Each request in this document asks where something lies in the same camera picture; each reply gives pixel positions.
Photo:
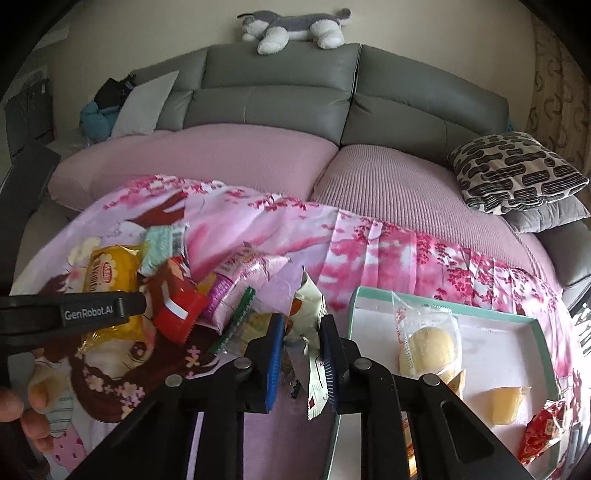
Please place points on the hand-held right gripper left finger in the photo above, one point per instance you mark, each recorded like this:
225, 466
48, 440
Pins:
275, 364

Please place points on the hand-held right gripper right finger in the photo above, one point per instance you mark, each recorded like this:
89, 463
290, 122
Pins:
328, 364

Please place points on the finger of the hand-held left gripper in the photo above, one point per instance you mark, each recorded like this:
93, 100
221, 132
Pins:
92, 311

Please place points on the yellow bread packet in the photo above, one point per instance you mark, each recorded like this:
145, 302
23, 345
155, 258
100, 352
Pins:
111, 270

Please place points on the clear packet with green edge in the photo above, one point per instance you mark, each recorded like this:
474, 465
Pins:
240, 323

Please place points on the cream patterned packet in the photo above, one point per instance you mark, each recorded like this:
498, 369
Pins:
311, 304

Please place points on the red packet with white stripe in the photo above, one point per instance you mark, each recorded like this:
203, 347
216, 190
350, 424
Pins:
178, 295

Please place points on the light green barcode packet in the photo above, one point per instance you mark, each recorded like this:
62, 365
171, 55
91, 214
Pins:
161, 249

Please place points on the pink and purple packet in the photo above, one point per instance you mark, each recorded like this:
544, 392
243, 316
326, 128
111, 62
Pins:
235, 277

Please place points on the clear bread packet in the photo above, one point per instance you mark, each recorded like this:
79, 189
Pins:
427, 346

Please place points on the teal and white shallow box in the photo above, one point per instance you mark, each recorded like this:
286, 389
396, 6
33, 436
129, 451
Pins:
498, 350

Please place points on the yellow jelly cup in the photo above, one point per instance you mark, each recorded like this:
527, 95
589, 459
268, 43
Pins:
508, 406

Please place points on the red triangular packet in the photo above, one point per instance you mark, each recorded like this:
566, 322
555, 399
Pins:
540, 431

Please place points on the person's left hand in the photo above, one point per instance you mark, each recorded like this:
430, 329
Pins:
44, 392

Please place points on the printed blanket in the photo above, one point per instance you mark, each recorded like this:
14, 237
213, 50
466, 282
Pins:
378, 249

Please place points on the blue cloth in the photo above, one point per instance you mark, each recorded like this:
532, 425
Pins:
94, 122

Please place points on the dark cabinet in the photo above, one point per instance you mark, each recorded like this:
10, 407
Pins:
30, 129

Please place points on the pink ribbed sofa cover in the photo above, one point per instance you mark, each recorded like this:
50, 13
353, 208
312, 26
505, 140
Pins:
231, 157

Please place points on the light grey pillow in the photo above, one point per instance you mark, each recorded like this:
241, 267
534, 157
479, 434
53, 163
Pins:
143, 106

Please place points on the black bag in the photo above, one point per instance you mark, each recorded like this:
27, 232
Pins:
113, 92

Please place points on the grey cushion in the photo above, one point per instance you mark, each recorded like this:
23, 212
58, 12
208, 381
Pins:
545, 214

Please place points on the black and white patterned cushion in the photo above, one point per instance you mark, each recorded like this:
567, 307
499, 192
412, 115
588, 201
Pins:
517, 170

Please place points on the grey sofa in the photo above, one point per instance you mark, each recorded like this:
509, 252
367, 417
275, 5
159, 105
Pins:
277, 92

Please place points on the grey and white plush dog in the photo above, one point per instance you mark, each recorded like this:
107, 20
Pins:
286, 27

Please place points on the beige patterned curtain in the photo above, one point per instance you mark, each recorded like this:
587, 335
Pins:
558, 92

